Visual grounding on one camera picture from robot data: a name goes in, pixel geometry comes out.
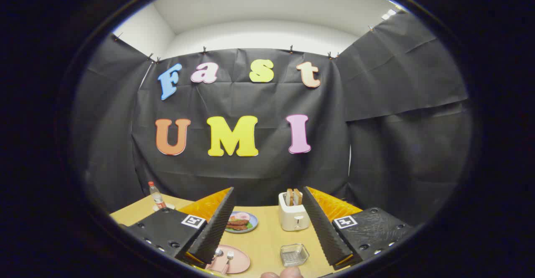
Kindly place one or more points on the pink round food slice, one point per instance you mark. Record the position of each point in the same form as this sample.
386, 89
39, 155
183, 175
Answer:
243, 217

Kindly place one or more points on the clear square tray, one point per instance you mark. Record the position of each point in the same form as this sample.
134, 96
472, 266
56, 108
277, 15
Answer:
294, 256

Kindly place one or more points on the row of black cloth clips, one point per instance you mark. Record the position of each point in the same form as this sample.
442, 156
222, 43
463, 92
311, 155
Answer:
291, 49

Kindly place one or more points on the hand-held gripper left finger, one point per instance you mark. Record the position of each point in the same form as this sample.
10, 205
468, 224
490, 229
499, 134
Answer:
217, 228

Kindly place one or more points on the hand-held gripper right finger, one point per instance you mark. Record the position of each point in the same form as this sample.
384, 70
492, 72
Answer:
324, 228

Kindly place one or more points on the small white dish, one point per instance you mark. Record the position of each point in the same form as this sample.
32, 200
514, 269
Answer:
170, 206

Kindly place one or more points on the white toaster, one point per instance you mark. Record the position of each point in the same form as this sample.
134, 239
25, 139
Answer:
292, 219

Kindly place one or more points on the clear bottle with red cap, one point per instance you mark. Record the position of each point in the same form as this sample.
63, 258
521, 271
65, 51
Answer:
156, 196

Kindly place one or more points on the brown toast slice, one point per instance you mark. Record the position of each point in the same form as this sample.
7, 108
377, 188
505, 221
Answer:
298, 196
289, 197

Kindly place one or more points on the brown sausage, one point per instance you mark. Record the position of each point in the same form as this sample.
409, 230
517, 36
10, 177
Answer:
236, 227
237, 223

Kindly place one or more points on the blue plate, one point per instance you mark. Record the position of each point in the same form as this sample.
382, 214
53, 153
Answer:
253, 224

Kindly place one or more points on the small ceiling light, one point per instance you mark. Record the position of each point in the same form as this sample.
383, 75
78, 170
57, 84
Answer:
388, 14

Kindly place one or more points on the pink plate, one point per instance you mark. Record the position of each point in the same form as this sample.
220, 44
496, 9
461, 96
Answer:
239, 260

